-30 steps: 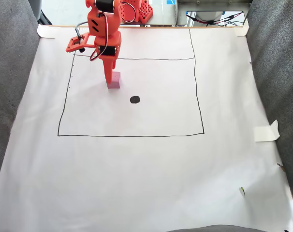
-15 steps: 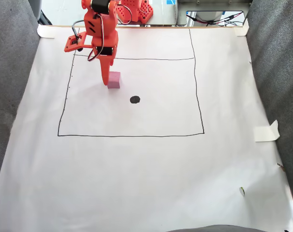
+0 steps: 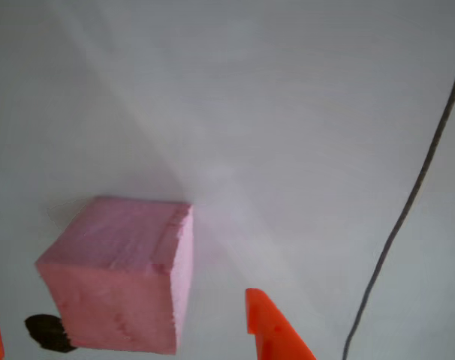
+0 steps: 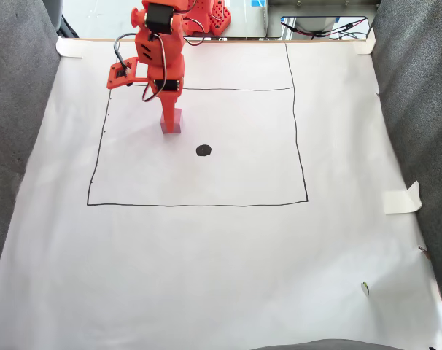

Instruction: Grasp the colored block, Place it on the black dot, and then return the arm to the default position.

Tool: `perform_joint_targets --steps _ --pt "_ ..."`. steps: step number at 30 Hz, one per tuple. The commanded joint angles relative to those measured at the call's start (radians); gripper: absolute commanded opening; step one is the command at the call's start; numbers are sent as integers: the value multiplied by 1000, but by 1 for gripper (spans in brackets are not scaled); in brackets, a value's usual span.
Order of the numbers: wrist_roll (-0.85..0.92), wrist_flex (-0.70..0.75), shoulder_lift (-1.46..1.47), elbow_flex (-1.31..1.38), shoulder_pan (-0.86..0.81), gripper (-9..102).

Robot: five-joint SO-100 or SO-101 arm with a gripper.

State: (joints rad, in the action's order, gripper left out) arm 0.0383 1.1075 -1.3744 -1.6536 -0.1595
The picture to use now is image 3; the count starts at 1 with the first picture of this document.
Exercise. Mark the black dot mark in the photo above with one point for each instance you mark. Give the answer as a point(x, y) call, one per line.
point(45, 332)

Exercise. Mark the pink foam cube block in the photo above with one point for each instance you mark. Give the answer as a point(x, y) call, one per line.
point(115, 273)

